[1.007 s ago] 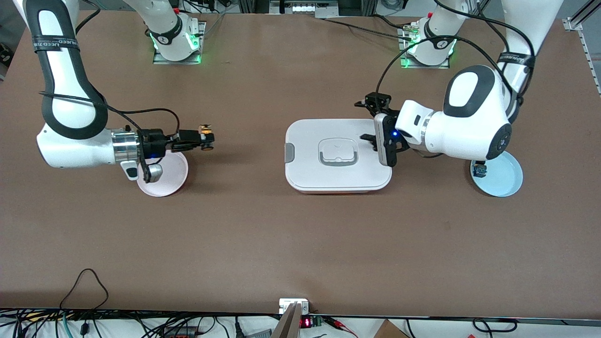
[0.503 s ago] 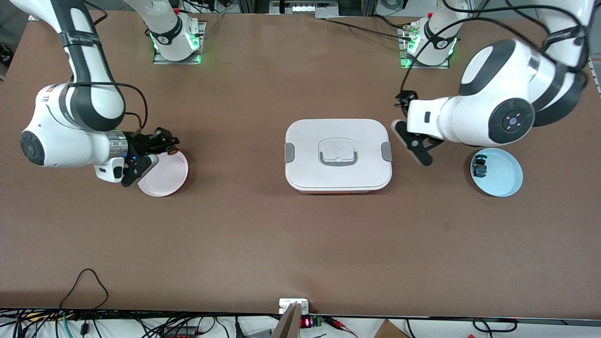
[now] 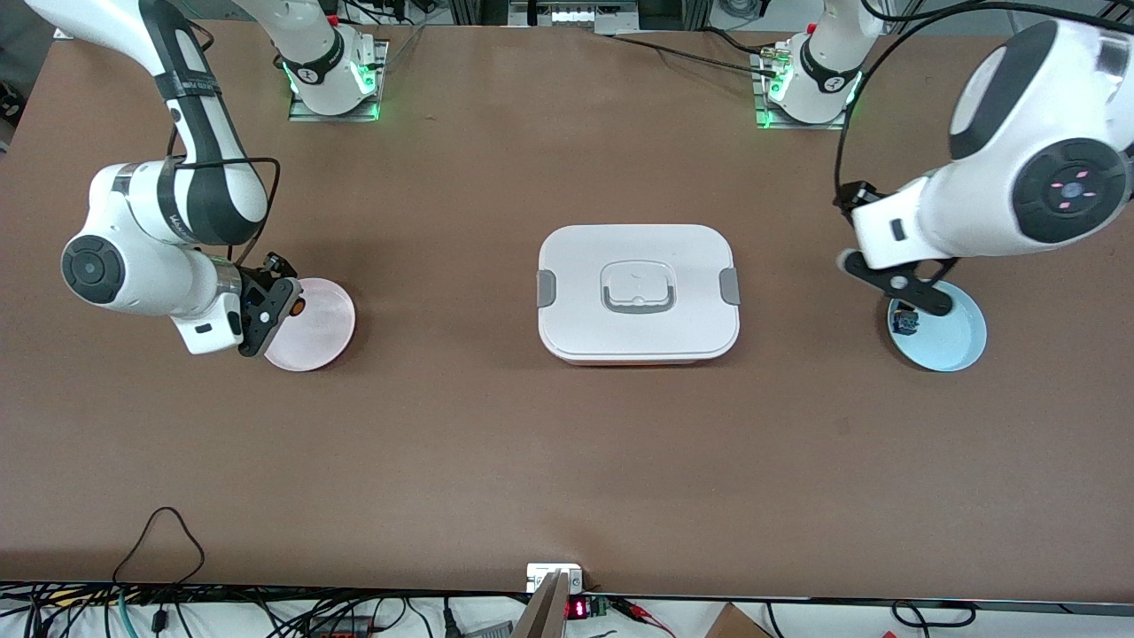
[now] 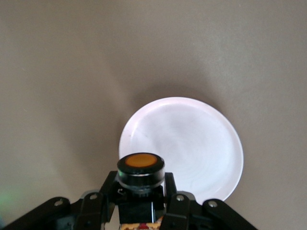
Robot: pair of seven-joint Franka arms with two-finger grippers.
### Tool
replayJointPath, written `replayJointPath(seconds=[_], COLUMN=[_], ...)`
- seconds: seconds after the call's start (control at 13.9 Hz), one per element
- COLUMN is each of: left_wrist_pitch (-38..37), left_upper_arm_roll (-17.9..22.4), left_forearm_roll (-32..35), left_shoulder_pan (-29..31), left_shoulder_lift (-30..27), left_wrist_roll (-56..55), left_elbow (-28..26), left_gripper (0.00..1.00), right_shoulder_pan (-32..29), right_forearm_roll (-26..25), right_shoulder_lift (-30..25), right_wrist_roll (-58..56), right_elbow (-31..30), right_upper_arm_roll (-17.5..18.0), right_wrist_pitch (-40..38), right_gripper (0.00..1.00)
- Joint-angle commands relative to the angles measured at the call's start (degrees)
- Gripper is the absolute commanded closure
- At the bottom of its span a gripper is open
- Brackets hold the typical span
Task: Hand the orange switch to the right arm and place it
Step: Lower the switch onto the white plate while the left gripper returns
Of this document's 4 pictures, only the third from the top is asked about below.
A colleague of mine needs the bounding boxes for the silver equipment box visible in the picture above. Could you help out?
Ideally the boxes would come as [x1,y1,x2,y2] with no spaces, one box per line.
[509,0,639,36]

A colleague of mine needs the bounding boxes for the white lunch box grey latches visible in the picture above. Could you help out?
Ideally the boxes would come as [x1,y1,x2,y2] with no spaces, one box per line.
[537,223,742,366]

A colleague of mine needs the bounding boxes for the thin black looped cable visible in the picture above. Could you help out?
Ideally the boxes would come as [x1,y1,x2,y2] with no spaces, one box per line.
[113,507,206,586]

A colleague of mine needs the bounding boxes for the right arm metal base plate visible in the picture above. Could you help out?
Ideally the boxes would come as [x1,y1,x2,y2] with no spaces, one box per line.
[288,40,391,123]

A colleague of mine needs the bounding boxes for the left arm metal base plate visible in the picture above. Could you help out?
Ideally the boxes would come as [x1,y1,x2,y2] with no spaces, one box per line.
[753,44,851,131]

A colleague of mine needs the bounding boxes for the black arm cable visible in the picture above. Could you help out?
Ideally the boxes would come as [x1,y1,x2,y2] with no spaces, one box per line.
[164,124,283,267]
[833,0,1134,203]

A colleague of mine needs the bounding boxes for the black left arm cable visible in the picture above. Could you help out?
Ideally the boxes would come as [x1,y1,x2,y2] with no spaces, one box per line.
[833,0,1134,203]

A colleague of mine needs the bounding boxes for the small white mounting block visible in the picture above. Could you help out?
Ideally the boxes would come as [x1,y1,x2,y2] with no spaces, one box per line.
[526,563,584,593]

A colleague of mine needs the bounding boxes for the pink round plate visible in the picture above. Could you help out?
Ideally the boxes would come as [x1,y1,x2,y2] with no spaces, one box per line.
[264,277,357,372]

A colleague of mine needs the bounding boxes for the brown cardboard piece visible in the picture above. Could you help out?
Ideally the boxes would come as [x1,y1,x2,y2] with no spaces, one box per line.
[704,603,772,638]

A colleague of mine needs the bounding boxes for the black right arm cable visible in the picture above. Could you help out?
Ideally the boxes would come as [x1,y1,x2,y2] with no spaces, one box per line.
[164,124,283,267]

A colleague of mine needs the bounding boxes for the black cable with brass connector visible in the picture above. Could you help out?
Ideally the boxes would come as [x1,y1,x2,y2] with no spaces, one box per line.
[610,32,794,74]

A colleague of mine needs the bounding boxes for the light blue round plate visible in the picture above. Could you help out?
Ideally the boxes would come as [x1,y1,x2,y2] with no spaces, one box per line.
[888,285,988,373]

